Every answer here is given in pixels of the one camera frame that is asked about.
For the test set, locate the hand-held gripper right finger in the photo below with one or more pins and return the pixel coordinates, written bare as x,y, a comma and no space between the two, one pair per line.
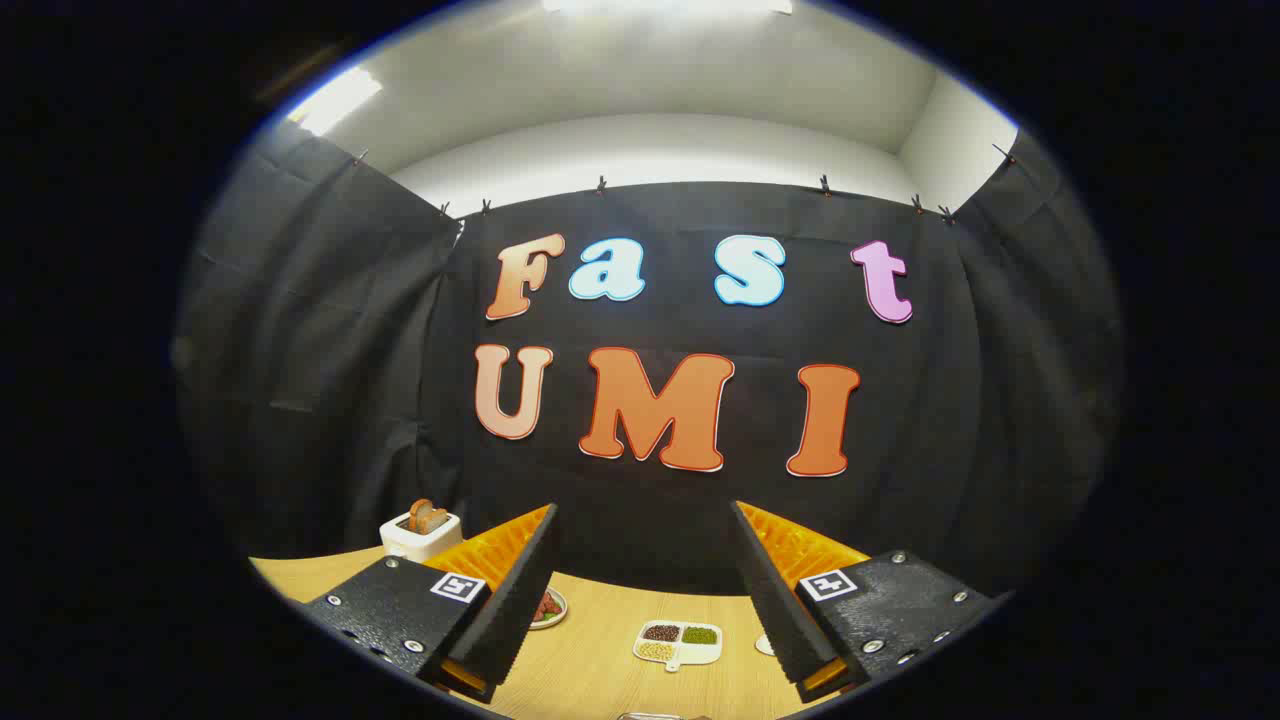
775,600

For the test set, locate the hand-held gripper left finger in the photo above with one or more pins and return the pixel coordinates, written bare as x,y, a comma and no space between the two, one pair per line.
520,590

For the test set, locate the brown meat steak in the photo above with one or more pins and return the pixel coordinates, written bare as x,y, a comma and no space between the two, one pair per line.
548,605

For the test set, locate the grey round food plate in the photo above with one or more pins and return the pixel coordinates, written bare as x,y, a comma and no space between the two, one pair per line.
556,615

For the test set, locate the small white coaster dish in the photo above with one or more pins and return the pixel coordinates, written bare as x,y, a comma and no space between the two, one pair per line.
764,645

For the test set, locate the heap of green beans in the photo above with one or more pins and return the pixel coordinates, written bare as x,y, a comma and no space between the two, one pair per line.
699,635

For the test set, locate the white divided dish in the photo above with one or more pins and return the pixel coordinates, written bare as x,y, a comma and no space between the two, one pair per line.
700,655

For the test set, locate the brown toast slice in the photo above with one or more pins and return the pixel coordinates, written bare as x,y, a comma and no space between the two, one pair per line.
438,520
419,513

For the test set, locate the white toaster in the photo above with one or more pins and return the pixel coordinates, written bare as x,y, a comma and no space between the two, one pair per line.
415,545

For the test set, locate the heap of dark brown beans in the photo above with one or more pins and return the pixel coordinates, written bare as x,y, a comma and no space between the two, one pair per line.
661,633

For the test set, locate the heap of yellow soybeans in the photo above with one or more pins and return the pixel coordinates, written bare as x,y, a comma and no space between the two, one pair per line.
656,651

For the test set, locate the metal cutlery basket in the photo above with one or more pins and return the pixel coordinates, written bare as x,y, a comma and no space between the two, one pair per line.
650,716

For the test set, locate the black backdrop cloth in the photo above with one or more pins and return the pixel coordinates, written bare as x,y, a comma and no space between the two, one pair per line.
340,380

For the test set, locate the long ceiling light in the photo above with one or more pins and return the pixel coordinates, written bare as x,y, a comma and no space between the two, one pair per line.
335,100

